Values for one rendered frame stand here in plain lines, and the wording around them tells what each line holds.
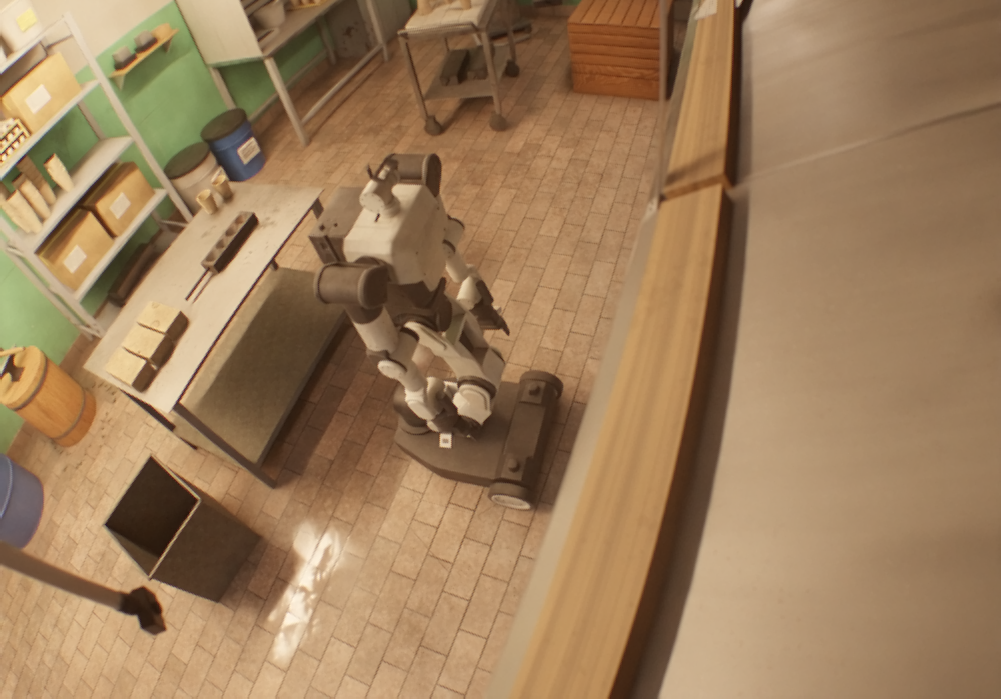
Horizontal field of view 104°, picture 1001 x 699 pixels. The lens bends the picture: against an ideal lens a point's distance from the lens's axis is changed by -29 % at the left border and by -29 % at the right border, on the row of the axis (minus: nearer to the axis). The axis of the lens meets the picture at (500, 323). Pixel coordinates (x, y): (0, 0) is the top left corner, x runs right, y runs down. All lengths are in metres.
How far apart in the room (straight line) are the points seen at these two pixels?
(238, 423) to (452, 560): 1.21
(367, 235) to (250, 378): 1.64
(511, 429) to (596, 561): 1.82
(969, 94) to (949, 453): 0.48
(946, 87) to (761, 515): 0.59
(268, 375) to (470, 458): 1.13
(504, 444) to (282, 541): 1.14
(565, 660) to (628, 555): 0.10
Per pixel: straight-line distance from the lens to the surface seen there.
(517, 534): 2.33
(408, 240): 1.36
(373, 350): 1.46
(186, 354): 2.26
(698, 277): 0.63
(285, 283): 3.20
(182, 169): 4.37
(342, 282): 1.30
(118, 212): 3.99
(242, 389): 2.88
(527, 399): 2.33
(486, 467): 2.27
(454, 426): 1.80
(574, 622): 0.50
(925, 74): 0.86
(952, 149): 0.71
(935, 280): 0.57
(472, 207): 3.49
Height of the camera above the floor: 2.24
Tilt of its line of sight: 52 degrees down
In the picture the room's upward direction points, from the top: 15 degrees counter-clockwise
